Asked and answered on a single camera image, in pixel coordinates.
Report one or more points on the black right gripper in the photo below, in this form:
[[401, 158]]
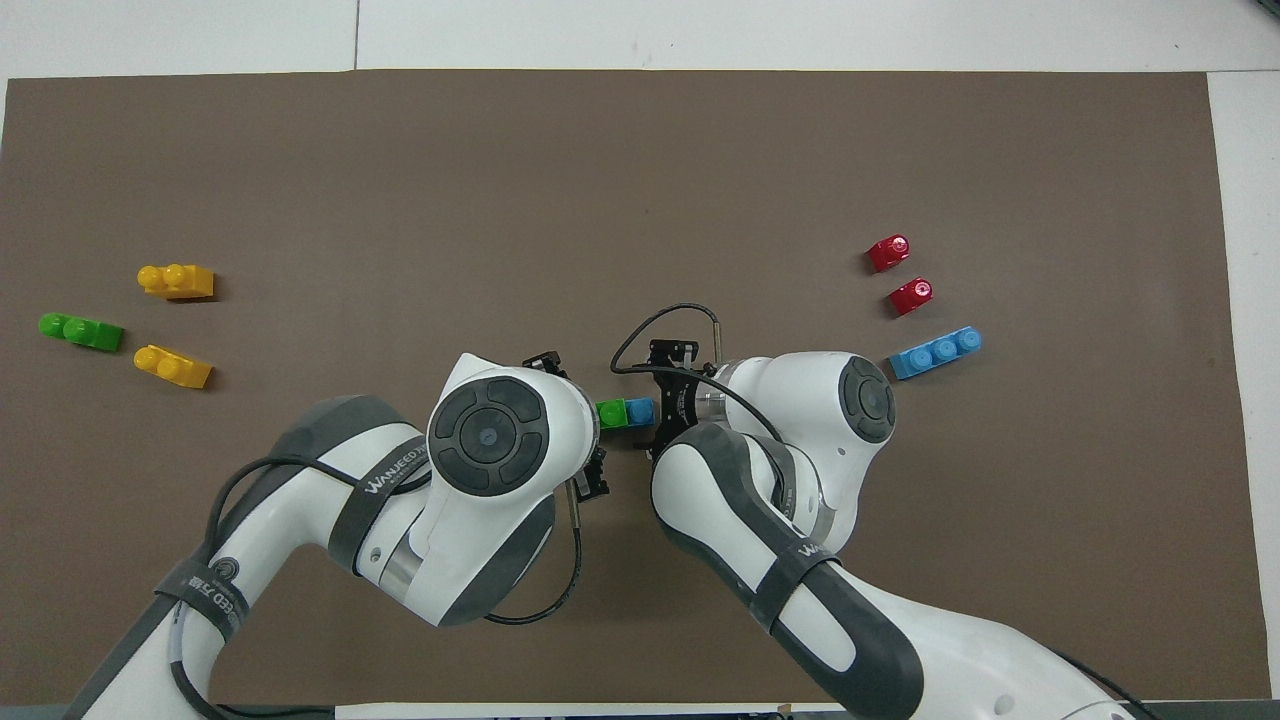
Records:
[[685, 400]]

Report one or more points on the green two-stud toy block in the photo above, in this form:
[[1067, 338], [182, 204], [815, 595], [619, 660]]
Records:
[[611, 415], [82, 332]]

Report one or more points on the blue three-stud toy block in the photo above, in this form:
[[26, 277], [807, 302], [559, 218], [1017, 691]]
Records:
[[935, 353], [640, 411]]

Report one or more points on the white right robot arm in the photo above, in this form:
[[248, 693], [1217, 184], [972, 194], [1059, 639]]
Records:
[[800, 395]]

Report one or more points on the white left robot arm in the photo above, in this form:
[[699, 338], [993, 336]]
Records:
[[490, 435]]

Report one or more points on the red one-stud toy block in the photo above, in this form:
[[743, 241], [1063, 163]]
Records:
[[886, 254], [909, 298]]

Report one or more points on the yellow two-stud toy block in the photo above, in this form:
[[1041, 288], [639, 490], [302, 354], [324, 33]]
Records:
[[178, 283], [172, 366]]

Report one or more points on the brown paper table mat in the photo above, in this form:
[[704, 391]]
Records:
[[640, 200]]

